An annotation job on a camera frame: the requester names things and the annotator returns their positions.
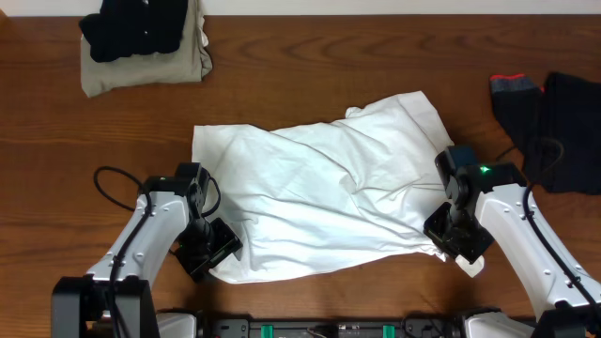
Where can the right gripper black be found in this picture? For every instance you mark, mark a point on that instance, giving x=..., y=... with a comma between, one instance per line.
x=433, y=228

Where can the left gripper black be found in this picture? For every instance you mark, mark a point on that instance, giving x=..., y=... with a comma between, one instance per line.
x=214, y=251

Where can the white t-shirt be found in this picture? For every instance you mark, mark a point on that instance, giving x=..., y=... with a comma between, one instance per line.
x=318, y=198

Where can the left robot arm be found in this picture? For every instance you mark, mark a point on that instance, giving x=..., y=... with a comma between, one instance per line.
x=113, y=299

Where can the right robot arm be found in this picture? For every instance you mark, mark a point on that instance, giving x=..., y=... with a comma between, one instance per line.
x=492, y=203

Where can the black garment with red trim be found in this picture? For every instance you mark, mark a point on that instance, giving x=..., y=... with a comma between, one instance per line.
x=515, y=102

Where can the black garment right edge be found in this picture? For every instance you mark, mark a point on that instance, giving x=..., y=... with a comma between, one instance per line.
x=571, y=116

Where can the folded khaki garment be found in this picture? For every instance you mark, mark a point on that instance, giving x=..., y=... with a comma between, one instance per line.
x=189, y=64

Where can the folded black garment on stack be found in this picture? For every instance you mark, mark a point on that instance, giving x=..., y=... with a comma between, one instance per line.
x=123, y=28

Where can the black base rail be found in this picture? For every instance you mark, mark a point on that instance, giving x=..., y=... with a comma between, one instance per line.
x=328, y=328

